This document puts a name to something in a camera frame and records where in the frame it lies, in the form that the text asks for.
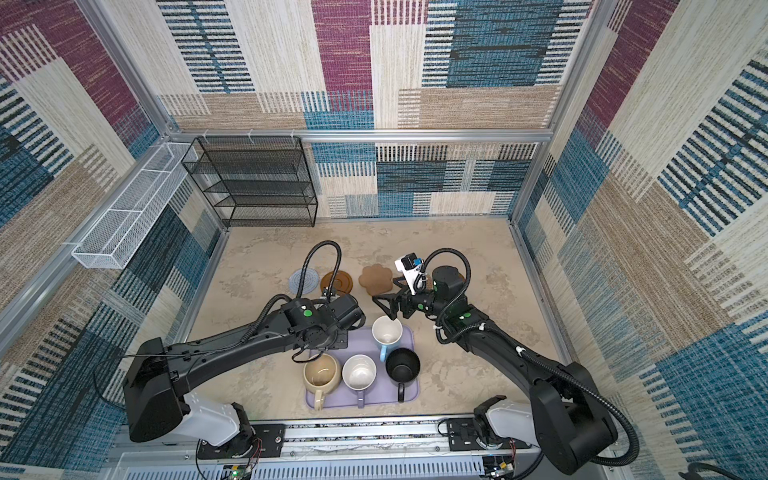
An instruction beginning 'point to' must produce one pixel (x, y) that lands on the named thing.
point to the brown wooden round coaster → (342, 283)
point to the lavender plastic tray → (382, 395)
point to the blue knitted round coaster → (310, 281)
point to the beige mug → (322, 376)
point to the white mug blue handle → (387, 333)
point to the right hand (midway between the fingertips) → (386, 292)
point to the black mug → (403, 368)
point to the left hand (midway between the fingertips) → (341, 335)
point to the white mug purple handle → (359, 372)
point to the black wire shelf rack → (255, 181)
